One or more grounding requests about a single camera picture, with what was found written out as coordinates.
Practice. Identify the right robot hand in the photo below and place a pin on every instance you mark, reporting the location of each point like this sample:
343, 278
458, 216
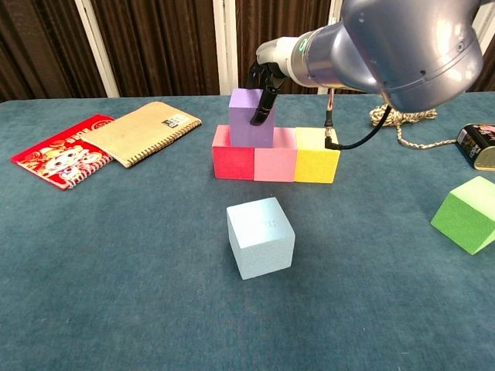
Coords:
272, 50

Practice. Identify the purple foam cube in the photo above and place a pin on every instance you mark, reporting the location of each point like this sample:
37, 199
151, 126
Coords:
243, 127

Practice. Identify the red foam cube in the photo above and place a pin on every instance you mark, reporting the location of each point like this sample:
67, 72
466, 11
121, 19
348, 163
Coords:
232, 164

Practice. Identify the yellow foam cube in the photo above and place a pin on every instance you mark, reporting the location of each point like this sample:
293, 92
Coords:
315, 166

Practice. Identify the light blue foam cube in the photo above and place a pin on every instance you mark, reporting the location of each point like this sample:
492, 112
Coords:
259, 239

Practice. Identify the green foam cube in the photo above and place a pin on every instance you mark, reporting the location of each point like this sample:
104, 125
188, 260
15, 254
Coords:
464, 220

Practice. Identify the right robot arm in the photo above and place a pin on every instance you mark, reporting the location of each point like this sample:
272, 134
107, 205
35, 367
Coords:
386, 46

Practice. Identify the dark brown curtain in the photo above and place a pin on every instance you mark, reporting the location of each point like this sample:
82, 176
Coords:
162, 42

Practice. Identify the pink foam cube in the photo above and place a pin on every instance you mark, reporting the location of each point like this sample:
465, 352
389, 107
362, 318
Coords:
274, 164

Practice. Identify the tan kraft spiral notebook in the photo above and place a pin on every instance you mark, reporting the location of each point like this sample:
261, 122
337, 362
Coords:
139, 131

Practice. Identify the black and gold tin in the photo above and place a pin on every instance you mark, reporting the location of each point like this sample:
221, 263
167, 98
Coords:
477, 148

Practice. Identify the red spiral notebook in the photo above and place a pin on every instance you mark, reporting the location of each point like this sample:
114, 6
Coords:
54, 158

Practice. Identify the teal felt table mat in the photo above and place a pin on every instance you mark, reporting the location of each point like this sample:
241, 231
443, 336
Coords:
193, 317

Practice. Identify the white metal frame post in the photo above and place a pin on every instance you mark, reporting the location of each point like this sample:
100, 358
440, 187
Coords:
334, 11
96, 50
226, 46
487, 19

